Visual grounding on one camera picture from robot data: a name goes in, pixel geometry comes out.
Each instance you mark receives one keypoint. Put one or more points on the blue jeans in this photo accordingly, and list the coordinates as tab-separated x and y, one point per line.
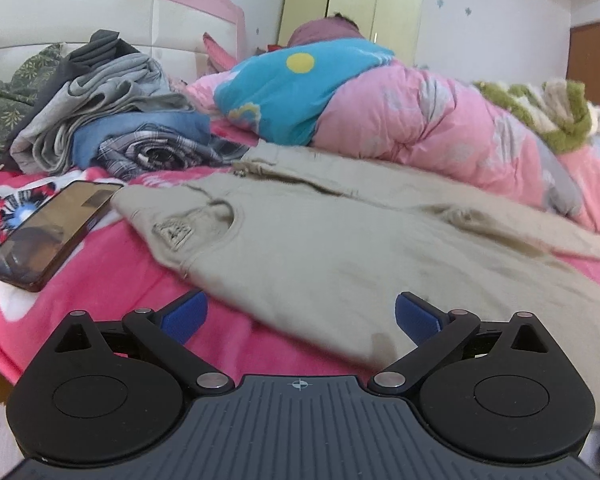
130	127

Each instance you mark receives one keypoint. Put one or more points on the grey garment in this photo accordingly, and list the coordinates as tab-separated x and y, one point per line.
115	90

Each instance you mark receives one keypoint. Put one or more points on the brown wooden door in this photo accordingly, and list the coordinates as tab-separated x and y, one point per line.
595	60

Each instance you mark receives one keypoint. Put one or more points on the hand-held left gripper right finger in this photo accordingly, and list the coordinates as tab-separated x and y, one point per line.
417	317

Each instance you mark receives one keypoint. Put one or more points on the pink floral bed blanket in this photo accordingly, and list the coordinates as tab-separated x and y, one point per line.
105	285

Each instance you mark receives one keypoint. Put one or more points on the beige pants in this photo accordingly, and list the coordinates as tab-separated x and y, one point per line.
355	260

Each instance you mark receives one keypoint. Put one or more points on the olive patterned cloth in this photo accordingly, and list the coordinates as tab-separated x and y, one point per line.
10	105

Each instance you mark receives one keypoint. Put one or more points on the black garment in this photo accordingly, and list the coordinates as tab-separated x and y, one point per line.
100	45

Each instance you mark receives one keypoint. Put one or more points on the black smartphone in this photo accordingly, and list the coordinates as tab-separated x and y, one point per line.
50	230

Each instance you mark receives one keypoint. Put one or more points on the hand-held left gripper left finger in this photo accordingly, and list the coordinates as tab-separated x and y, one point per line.
185	315

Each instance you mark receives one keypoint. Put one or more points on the pink and white headboard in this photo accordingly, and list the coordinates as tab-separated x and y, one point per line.
80	5

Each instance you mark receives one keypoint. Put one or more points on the green and cream fleece blanket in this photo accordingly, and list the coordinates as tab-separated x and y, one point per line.
570	135

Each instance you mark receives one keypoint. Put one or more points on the pink and blue floral quilt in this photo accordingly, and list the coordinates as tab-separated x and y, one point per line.
405	120

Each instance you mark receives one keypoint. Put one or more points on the pink pillow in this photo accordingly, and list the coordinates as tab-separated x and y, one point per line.
220	55

